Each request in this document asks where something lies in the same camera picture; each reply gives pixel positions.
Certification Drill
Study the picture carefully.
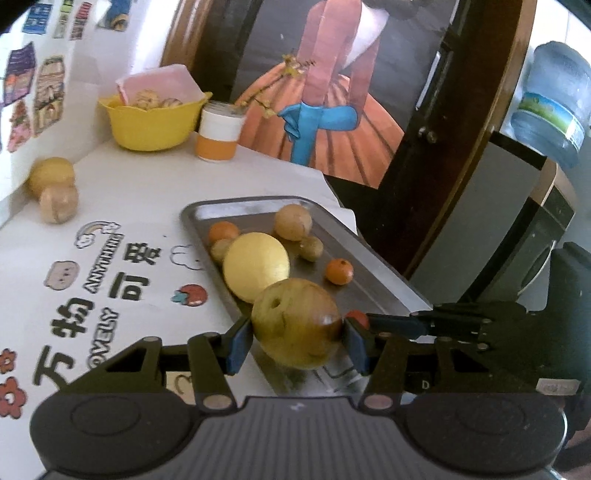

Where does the small orange tangerine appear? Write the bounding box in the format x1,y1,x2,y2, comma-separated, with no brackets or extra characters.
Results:
207,221,240,245
325,258,355,286

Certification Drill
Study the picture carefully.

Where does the metal tray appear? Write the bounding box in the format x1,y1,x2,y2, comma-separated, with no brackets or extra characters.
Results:
180,196,432,397

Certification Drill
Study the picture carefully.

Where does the yellow plastic bowl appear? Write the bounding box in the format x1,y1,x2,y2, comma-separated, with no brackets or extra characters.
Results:
98,92,211,152

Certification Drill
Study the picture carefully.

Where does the tan wooden round fruit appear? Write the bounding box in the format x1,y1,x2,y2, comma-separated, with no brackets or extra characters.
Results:
39,184,79,224

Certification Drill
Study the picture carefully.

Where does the yellow-green pear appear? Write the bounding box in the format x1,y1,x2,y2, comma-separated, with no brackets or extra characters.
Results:
27,157,75,199

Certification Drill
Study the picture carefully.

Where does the person's right hand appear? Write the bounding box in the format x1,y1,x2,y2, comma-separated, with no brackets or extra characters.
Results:
554,395,590,473

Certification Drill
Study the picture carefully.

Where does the blue water jug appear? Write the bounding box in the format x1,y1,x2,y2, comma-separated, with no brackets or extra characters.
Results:
511,41,590,168

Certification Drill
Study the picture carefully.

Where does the pink box in bowl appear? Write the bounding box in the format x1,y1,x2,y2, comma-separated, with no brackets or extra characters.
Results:
115,64,205,105

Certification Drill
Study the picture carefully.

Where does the small olive-green fruit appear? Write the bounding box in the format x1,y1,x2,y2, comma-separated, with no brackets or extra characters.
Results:
298,236,324,262

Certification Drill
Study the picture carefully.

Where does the large yellow lemon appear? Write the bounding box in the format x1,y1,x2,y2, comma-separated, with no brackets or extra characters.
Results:
222,232,290,303

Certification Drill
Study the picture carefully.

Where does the brown-green apple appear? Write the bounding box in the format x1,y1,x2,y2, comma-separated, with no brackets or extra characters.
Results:
250,278,342,370

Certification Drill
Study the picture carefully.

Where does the small yellow-green fruit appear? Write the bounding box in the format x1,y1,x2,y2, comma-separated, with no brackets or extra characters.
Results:
209,238,233,265

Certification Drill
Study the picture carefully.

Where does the painting of orange dress woman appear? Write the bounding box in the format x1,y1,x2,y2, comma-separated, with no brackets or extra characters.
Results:
232,1,457,188

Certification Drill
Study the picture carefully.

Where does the white orange cup vase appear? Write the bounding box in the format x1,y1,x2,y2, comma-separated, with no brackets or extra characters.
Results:
195,101,245,162

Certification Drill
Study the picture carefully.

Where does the tan round walnut fruit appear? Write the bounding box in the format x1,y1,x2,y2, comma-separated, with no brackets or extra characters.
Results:
273,204,312,241

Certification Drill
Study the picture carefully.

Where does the small red fruit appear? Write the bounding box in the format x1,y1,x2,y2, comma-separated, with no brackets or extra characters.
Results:
345,310,370,330

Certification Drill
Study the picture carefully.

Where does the house drawings paper sheet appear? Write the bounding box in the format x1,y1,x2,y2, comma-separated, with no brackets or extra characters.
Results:
1,1,94,154

